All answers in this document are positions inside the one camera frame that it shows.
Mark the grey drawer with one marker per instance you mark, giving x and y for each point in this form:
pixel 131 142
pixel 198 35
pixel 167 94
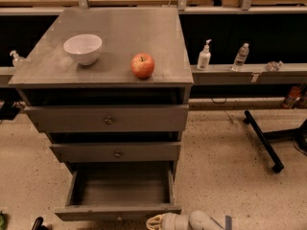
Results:
pixel 116 152
pixel 119 191
pixel 108 118

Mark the grey bottom drawer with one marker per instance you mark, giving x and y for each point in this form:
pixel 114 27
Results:
pixel 119 191

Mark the grey drawer cabinet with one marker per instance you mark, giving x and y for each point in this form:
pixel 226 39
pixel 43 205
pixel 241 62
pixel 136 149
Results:
pixel 49 77

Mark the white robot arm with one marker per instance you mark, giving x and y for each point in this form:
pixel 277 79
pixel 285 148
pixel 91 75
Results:
pixel 197 220

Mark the green object at edge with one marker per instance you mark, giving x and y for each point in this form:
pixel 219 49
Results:
pixel 2 221

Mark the white pump lotion bottle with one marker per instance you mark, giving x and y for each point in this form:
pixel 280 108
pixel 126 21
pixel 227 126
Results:
pixel 204 56

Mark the grey top drawer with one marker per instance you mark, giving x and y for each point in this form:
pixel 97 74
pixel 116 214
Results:
pixel 108 118

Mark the grey middle drawer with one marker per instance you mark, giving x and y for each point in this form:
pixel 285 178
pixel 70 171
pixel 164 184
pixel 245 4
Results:
pixel 116 152

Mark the black stand base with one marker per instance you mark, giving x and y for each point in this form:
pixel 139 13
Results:
pixel 298 135

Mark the white ceramic bowl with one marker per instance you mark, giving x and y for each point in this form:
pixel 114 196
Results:
pixel 85 49

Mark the clear plastic water bottle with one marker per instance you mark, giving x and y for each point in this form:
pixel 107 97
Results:
pixel 241 57

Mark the orange spray can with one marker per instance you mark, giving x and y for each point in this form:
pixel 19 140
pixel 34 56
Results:
pixel 291 97

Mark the red apple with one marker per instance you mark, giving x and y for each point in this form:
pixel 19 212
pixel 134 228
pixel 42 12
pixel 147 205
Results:
pixel 142 65

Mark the crumpled clear plastic wrap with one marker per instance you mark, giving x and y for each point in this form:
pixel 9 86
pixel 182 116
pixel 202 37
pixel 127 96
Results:
pixel 274 66

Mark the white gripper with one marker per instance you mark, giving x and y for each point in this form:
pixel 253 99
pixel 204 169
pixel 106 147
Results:
pixel 173 222

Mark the black object bottom left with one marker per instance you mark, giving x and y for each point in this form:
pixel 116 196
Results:
pixel 38 224

